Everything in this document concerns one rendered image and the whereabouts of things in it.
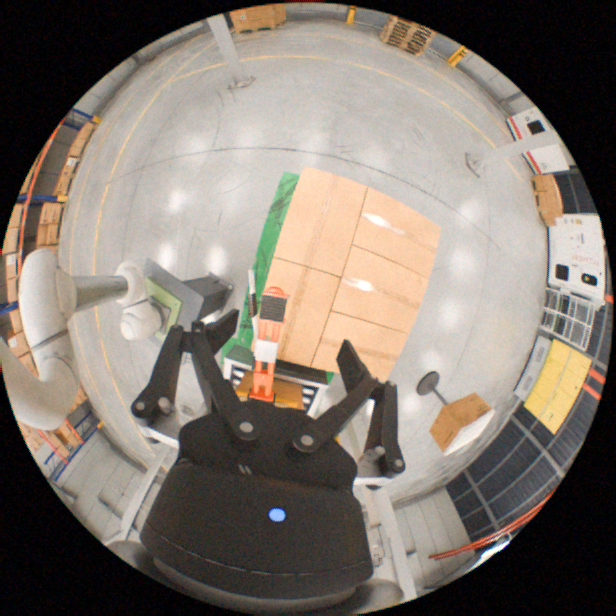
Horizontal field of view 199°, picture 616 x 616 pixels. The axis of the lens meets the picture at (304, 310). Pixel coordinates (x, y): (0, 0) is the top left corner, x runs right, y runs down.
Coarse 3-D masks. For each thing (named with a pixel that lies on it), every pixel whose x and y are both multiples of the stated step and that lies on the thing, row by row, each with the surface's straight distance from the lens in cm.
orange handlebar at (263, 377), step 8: (272, 288) 50; (280, 288) 50; (264, 328) 53; (264, 336) 54; (272, 336) 53; (256, 360) 57; (256, 368) 59; (272, 368) 58; (256, 376) 60; (264, 376) 59; (272, 376) 59; (256, 384) 62; (264, 384) 61; (256, 392) 64
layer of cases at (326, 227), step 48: (336, 192) 111; (288, 240) 101; (336, 240) 103; (384, 240) 112; (432, 240) 135; (288, 288) 101; (336, 288) 103; (384, 288) 112; (288, 336) 109; (336, 336) 110; (384, 336) 121
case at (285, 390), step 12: (252, 372) 124; (240, 384) 112; (252, 384) 114; (276, 384) 119; (288, 384) 122; (300, 384) 126; (276, 396) 110; (288, 396) 113; (300, 396) 116; (300, 408) 108
